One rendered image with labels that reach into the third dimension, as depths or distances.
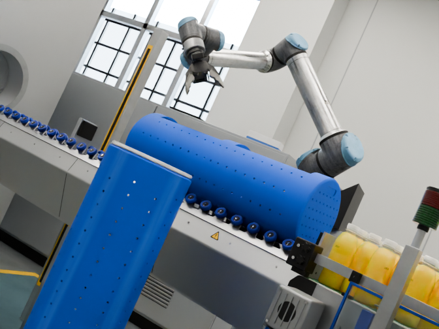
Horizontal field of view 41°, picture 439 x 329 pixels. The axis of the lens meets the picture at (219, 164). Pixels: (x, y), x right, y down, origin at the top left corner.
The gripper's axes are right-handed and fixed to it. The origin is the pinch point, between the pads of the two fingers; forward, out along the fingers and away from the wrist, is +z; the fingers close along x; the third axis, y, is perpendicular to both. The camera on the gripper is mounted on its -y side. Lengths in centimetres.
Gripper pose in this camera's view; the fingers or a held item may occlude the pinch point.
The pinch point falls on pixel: (205, 90)
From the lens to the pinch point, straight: 236.6
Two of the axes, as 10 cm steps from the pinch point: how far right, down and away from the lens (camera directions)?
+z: 2.3, 8.8, -4.1
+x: -9.7, 2.0, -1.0
